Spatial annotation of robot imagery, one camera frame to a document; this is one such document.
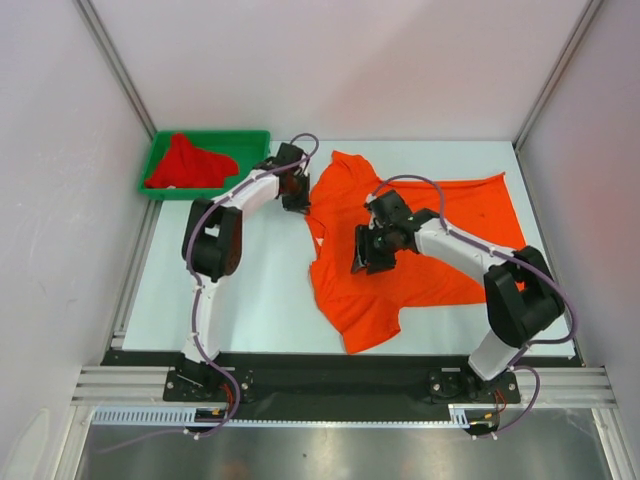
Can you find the aluminium corner post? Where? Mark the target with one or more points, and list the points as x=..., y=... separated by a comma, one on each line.
x=106, y=46
x=560, y=67

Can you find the right aluminium corner post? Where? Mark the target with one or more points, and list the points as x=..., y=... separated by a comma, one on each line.
x=560, y=67

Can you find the aluminium front frame rail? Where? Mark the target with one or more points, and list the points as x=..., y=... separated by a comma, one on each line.
x=144, y=386

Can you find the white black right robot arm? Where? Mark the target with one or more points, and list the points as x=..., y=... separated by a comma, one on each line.
x=520, y=297

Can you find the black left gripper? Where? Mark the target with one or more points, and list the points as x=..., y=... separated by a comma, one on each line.
x=301, y=204

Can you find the orange t shirt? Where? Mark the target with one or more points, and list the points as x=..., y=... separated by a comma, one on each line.
x=364, y=308

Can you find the red t shirt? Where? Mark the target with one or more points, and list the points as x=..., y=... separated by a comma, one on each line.
x=185, y=166

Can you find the left aluminium corner post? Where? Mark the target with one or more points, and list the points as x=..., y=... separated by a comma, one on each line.
x=106, y=46

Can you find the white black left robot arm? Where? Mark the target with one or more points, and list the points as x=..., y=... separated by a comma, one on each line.
x=212, y=250

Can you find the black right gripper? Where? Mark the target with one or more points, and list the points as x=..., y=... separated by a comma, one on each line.
x=364, y=254

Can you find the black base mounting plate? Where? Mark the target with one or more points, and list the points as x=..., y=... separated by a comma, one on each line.
x=337, y=386

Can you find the grey slotted cable duct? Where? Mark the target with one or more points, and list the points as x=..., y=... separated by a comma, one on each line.
x=450, y=416

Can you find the green plastic tray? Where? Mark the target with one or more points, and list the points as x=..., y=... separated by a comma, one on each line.
x=246, y=147

